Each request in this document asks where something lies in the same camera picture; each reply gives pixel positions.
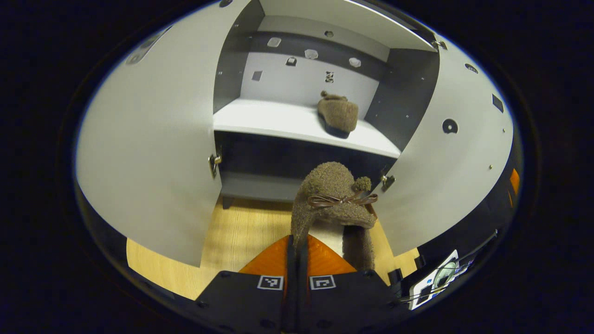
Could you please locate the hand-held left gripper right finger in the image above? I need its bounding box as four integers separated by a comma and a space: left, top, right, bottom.
297, 234, 405, 334

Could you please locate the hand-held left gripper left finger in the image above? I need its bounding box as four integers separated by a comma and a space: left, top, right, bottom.
195, 234, 297, 334

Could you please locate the white cabinet door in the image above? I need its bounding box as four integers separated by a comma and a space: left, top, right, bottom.
76, 0, 255, 268
371, 33, 517, 257

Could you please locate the brown fuzzy shoe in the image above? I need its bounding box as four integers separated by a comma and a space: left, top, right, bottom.
317, 90, 359, 139
290, 161, 379, 272

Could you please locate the white shoe cabinet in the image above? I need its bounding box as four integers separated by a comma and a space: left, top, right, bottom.
211, 0, 441, 209

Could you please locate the white cabinet shelf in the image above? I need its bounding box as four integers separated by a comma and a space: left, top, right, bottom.
213, 98, 402, 159

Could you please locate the black backdrop cloth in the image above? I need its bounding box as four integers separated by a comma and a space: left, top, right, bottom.
394, 135, 523, 279

